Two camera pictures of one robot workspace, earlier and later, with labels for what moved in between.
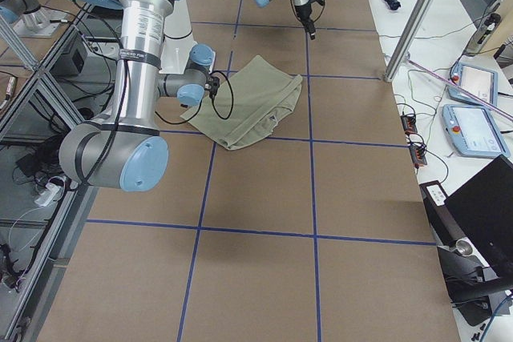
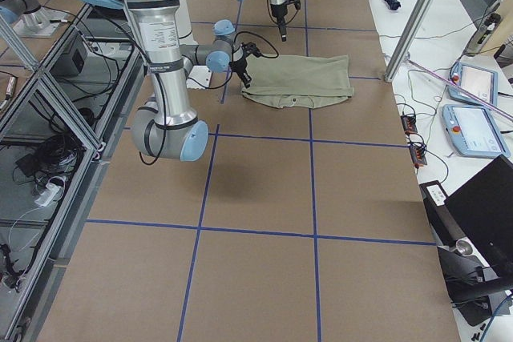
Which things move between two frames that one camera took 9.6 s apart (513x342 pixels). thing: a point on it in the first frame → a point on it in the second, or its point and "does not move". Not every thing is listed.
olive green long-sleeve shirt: [247, 104] → [309, 81]
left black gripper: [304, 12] → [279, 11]
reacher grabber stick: [470, 93] does not move
